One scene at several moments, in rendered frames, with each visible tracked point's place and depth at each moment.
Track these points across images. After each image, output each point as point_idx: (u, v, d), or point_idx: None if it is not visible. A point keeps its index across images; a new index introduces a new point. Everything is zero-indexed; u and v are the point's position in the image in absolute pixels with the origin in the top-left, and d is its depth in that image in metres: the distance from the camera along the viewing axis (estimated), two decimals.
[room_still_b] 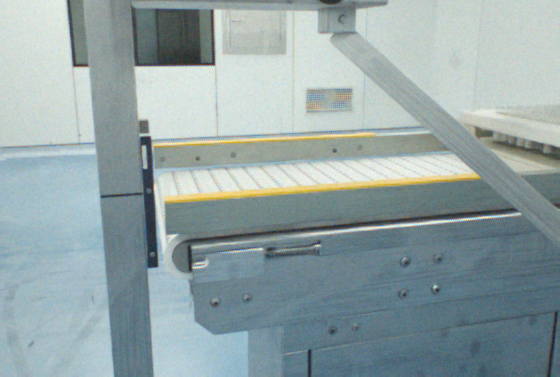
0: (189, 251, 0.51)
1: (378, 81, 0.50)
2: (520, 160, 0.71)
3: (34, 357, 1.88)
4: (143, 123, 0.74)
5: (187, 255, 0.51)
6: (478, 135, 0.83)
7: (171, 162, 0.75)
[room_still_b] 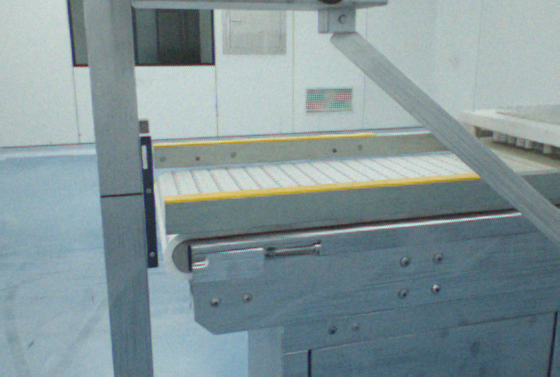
0: (189, 251, 0.51)
1: (378, 81, 0.50)
2: (520, 160, 0.71)
3: (34, 357, 1.88)
4: (143, 123, 0.74)
5: (187, 255, 0.51)
6: (478, 135, 0.83)
7: (171, 162, 0.75)
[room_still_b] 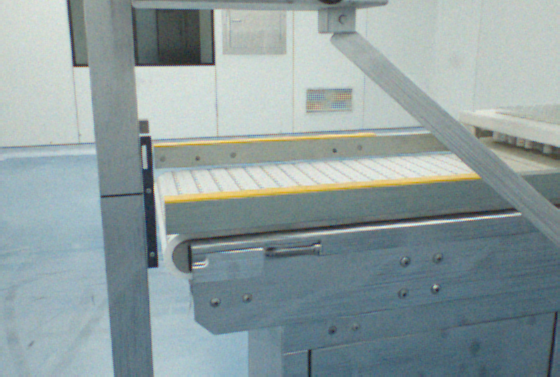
0: (189, 251, 0.51)
1: (378, 81, 0.50)
2: (520, 160, 0.71)
3: (34, 357, 1.88)
4: (143, 123, 0.74)
5: (187, 255, 0.51)
6: (478, 135, 0.83)
7: (171, 162, 0.75)
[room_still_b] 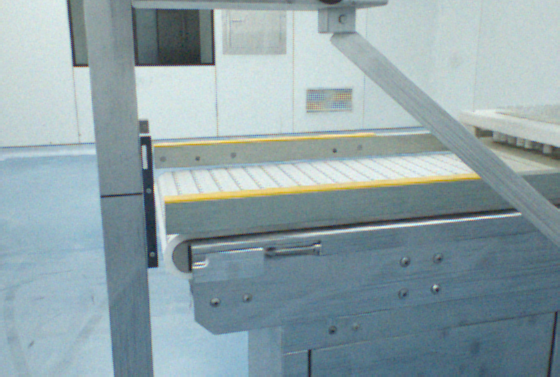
0: (189, 251, 0.51)
1: (378, 81, 0.50)
2: (520, 160, 0.71)
3: (34, 357, 1.88)
4: (143, 123, 0.74)
5: (187, 255, 0.51)
6: (478, 135, 0.83)
7: (171, 162, 0.75)
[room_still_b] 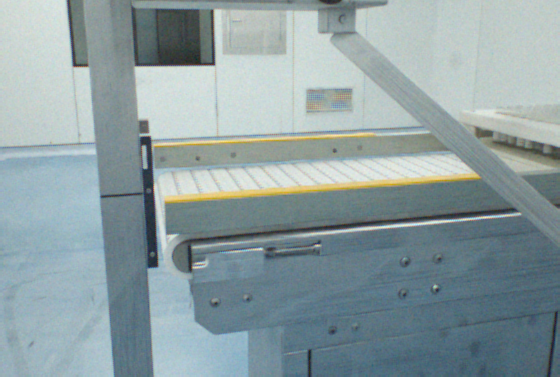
0: (189, 251, 0.51)
1: (378, 81, 0.50)
2: (520, 160, 0.71)
3: (34, 357, 1.88)
4: (143, 123, 0.74)
5: (187, 255, 0.51)
6: (478, 135, 0.83)
7: (171, 162, 0.75)
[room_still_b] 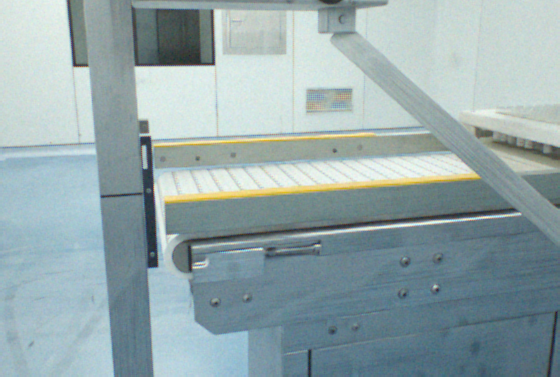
0: (189, 251, 0.51)
1: (378, 81, 0.50)
2: (520, 160, 0.71)
3: (34, 357, 1.88)
4: (143, 123, 0.74)
5: (187, 255, 0.51)
6: (478, 135, 0.83)
7: (171, 162, 0.75)
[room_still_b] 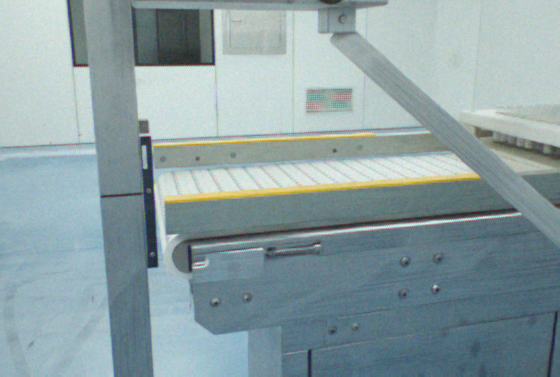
0: (189, 251, 0.51)
1: (378, 81, 0.50)
2: (520, 160, 0.71)
3: (34, 357, 1.88)
4: (143, 123, 0.74)
5: (187, 255, 0.51)
6: (478, 135, 0.83)
7: (171, 162, 0.75)
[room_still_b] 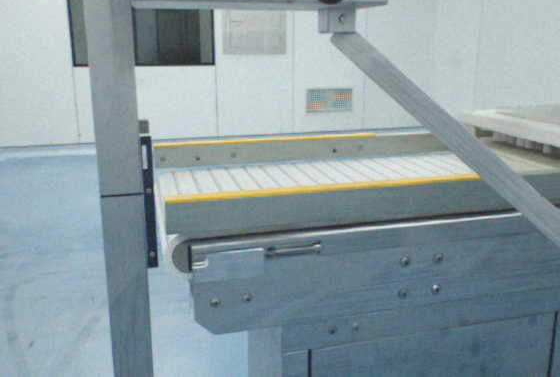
0: (189, 251, 0.51)
1: (378, 81, 0.50)
2: (520, 160, 0.71)
3: (34, 357, 1.88)
4: (143, 123, 0.74)
5: (187, 255, 0.51)
6: (478, 135, 0.83)
7: (171, 162, 0.75)
